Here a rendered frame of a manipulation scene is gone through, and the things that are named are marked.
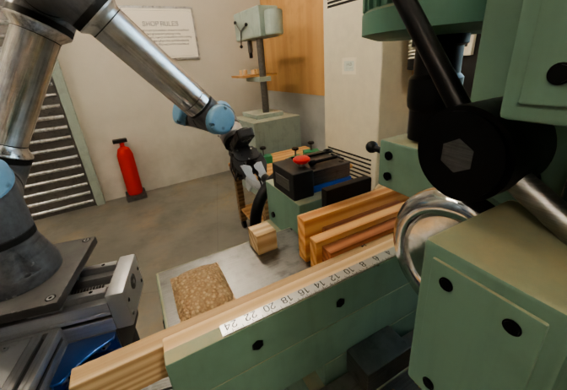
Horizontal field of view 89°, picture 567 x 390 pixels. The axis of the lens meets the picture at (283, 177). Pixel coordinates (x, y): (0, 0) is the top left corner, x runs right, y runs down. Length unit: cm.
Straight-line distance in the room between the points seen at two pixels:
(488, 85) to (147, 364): 39
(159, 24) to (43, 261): 272
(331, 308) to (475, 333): 18
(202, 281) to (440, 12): 40
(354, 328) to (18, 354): 60
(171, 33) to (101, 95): 87
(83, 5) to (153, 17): 255
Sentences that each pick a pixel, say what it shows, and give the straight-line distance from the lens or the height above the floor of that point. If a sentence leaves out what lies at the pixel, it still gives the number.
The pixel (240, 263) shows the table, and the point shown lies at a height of 90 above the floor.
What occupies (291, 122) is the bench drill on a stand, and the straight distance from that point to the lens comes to 268.
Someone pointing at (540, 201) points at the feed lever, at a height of 110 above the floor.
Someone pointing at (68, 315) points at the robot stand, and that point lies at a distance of 75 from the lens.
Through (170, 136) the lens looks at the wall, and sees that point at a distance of 327.
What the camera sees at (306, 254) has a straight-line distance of 44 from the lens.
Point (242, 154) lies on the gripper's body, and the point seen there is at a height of 95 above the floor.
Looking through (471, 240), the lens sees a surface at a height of 108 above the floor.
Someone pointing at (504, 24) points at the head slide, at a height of 120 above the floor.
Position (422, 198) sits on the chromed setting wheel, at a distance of 27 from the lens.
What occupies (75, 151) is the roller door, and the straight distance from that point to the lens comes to 322.
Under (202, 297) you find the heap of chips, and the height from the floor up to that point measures 92.
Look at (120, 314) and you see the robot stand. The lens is 74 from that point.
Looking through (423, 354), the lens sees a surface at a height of 100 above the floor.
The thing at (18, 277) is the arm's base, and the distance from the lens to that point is 74.
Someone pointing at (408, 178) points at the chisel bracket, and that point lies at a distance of 41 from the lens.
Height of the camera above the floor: 118
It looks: 22 degrees down
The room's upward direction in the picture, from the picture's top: 4 degrees counter-clockwise
